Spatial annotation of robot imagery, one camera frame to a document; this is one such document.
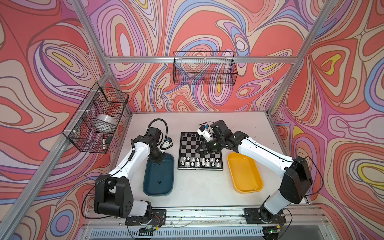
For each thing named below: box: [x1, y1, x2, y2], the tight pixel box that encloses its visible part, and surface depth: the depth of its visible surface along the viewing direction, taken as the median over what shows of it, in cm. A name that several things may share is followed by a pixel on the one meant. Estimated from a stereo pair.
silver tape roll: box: [95, 114, 118, 127], surface depth 74 cm
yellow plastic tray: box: [227, 152, 264, 194], surface depth 87 cm
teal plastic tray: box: [143, 153, 175, 197], surface depth 84 cm
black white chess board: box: [177, 131, 224, 170], surface depth 93 cm
